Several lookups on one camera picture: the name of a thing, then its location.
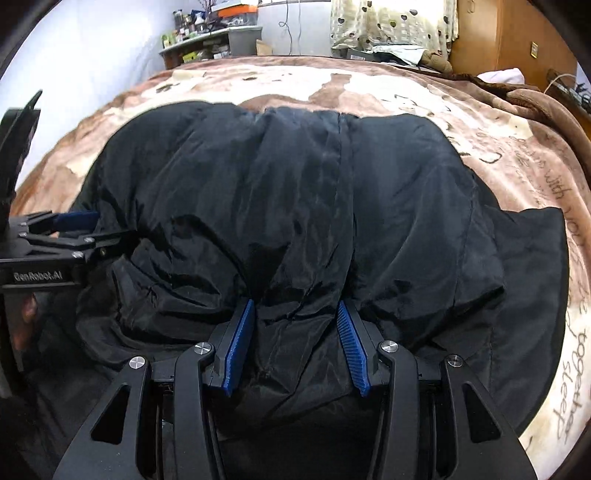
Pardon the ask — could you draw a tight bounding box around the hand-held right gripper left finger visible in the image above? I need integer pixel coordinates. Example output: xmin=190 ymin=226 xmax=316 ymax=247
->
xmin=53 ymin=299 xmax=257 ymax=480

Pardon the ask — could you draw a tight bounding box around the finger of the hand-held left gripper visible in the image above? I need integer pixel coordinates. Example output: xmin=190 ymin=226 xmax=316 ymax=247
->
xmin=20 ymin=230 xmax=140 ymax=265
xmin=10 ymin=210 xmax=101 ymax=237

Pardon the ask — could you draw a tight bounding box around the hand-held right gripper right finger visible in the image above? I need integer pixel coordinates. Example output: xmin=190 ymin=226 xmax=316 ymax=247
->
xmin=336 ymin=300 xmax=539 ymax=480

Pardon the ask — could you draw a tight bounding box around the black puffer jacket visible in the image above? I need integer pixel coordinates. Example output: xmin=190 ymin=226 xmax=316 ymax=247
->
xmin=69 ymin=98 xmax=571 ymax=437

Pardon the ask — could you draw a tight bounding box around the person's left hand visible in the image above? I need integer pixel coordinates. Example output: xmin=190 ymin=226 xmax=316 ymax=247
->
xmin=13 ymin=295 xmax=41 ymax=354

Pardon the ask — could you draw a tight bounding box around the cluttered desk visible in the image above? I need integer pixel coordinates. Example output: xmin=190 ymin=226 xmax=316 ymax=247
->
xmin=158 ymin=25 xmax=265 ymax=71

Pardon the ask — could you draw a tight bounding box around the grey storage box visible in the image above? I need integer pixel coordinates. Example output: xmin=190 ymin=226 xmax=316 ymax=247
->
xmin=228 ymin=27 xmax=264 ymax=57

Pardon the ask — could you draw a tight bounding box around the orange lidded box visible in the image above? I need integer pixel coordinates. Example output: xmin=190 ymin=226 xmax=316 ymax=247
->
xmin=216 ymin=4 xmax=260 ymax=20

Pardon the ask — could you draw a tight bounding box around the brown printed blanket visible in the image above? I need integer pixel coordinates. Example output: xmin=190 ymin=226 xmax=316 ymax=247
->
xmin=9 ymin=54 xmax=591 ymax=480

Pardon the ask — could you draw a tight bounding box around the pile of grey items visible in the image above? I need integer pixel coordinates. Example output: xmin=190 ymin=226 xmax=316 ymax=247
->
xmin=345 ymin=43 xmax=426 ymax=66

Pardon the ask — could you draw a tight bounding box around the brown plush toy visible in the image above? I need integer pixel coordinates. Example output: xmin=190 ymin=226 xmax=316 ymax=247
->
xmin=421 ymin=48 xmax=454 ymax=73

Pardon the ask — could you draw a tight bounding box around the white cloth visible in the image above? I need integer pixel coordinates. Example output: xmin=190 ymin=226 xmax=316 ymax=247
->
xmin=475 ymin=67 xmax=528 ymax=87

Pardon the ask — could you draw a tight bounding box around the heart patterned curtain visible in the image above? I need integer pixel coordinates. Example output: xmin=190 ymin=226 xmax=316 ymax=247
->
xmin=329 ymin=0 xmax=461 ymax=52

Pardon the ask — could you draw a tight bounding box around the wooden headboard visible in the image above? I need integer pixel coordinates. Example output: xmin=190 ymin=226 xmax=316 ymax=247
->
xmin=545 ymin=68 xmax=591 ymax=114

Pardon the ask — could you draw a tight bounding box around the wooden wardrobe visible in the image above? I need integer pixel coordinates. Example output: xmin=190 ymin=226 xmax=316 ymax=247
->
xmin=449 ymin=0 xmax=581 ymax=92

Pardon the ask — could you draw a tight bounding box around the black hanging cable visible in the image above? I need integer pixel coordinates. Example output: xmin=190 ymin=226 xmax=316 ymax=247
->
xmin=276 ymin=0 xmax=302 ymax=55

